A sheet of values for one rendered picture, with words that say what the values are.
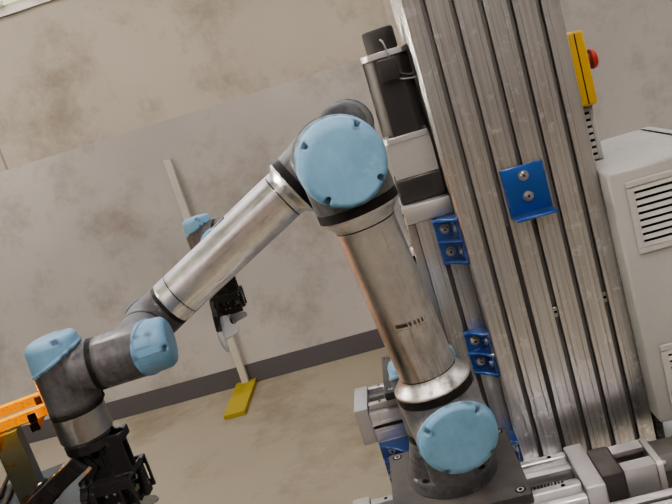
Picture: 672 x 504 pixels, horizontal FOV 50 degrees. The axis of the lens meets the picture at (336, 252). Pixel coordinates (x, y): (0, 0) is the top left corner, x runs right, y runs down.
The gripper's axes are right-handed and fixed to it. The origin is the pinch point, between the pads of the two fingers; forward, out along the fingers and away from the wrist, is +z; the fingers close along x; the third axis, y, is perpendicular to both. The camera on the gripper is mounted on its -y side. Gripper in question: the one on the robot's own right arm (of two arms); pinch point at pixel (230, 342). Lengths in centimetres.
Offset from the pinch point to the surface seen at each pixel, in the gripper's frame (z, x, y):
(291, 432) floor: 93, 135, -26
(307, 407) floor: 93, 158, -19
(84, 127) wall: -76, 215, -100
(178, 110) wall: -69, 215, -46
